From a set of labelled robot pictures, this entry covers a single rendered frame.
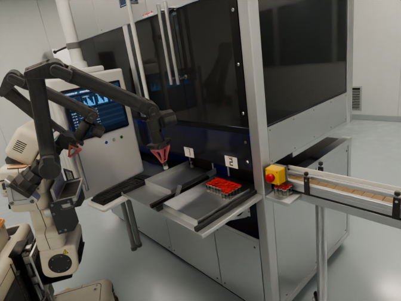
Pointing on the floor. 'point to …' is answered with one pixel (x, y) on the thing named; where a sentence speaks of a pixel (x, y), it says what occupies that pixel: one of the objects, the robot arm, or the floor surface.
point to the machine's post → (259, 140)
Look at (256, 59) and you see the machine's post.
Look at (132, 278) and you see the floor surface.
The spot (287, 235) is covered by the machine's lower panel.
